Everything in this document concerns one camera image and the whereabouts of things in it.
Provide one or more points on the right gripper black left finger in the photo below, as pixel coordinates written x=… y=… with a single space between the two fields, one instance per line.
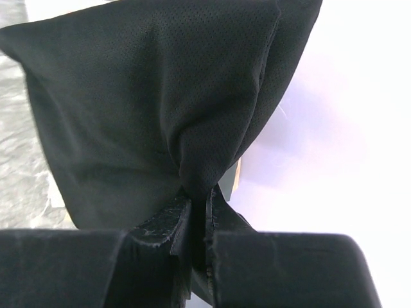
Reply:
x=148 y=266

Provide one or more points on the black t shirt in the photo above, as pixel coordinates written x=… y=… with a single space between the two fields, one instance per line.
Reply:
x=134 y=100

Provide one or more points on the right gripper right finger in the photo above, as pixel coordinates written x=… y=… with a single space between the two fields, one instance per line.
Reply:
x=279 y=269

